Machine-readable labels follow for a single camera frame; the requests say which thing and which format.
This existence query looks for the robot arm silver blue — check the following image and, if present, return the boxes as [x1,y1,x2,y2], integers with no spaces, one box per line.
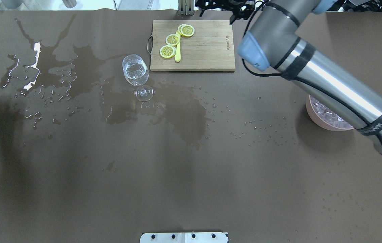
[238,0,382,155]

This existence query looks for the clear wine glass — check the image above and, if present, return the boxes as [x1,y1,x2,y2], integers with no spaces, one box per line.
[122,54,154,102]

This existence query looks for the pile of clear ice cubes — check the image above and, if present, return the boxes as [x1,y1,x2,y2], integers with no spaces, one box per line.
[310,97,353,129]

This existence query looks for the lemon slice one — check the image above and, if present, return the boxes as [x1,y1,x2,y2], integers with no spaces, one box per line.
[159,45,176,58]

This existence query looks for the yellow plastic stick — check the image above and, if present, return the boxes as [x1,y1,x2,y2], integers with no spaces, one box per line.
[174,30,181,63]

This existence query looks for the wooden cutting board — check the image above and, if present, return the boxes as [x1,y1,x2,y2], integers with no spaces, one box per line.
[150,20,236,72]

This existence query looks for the lemon slice two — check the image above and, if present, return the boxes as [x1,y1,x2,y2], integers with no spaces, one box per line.
[165,33,181,47]

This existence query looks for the lemon slice three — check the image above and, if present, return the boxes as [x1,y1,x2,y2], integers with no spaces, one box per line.
[177,24,195,37]

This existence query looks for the pink bowl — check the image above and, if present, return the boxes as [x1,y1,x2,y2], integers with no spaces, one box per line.
[306,95,355,131]

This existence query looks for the aluminium frame post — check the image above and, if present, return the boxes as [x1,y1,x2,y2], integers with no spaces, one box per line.
[178,0,195,16]

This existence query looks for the white pedestal column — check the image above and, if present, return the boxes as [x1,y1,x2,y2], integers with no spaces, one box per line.
[139,232,230,243]

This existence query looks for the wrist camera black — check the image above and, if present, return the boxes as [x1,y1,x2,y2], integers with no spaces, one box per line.
[195,0,256,23]

